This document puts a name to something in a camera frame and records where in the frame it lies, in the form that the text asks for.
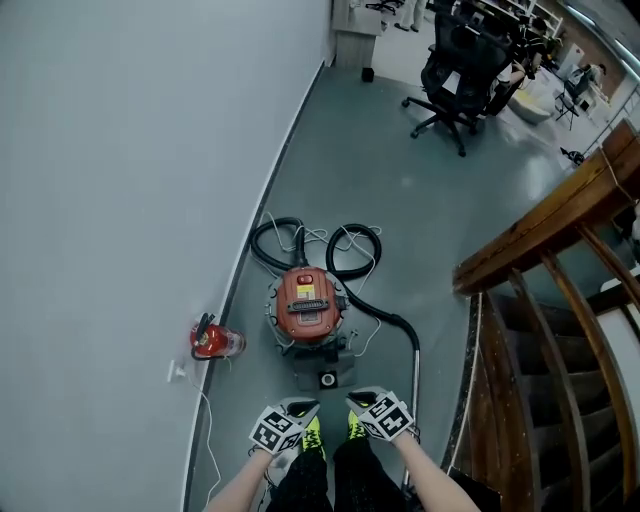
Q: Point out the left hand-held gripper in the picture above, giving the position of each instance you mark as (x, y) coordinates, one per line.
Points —
(275, 432)

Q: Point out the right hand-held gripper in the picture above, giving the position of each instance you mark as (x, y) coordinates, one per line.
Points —
(390, 420)

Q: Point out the person's right forearm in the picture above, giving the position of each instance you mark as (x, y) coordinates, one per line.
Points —
(435, 475)

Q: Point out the person's left forearm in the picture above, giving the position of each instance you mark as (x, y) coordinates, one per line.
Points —
(240, 485)

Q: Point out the person's right yellow shoe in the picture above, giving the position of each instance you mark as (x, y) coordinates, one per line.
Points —
(357, 430)

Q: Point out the person's yellow shoe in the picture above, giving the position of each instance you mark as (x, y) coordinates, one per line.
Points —
(312, 440)
(357, 430)

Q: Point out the person's left yellow shoe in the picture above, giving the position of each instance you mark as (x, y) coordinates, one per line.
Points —
(312, 440)

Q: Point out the metal vacuum wand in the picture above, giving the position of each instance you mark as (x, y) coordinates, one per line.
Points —
(416, 380)

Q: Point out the person's left leg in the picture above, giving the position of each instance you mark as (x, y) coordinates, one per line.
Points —
(300, 485)

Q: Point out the person's leg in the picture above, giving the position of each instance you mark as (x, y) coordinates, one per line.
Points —
(300, 485)
(365, 480)

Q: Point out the person's right leg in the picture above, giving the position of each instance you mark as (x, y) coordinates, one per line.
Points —
(365, 480)

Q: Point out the red vacuum cleaner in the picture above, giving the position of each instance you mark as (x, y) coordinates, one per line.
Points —
(307, 310)

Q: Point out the red fire extinguisher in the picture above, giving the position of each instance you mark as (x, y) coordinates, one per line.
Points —
(220, 340)

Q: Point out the dark wooden staircase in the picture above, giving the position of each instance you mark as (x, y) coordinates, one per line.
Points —
(545, 350)

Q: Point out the wooden stair railing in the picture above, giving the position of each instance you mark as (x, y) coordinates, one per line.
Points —
(550, 220)

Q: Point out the small black floor box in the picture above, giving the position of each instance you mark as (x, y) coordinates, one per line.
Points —
(368, 75)

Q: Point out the black mesh office chair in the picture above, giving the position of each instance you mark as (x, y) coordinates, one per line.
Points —
(465, 65)

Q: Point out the grey desk cabinet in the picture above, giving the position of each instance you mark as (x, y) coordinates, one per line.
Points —
(355, 45)

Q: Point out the black folding chair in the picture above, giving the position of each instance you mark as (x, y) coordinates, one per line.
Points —
(570, 105)

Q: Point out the white wall socket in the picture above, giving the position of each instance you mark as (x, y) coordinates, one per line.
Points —
(176, 371)

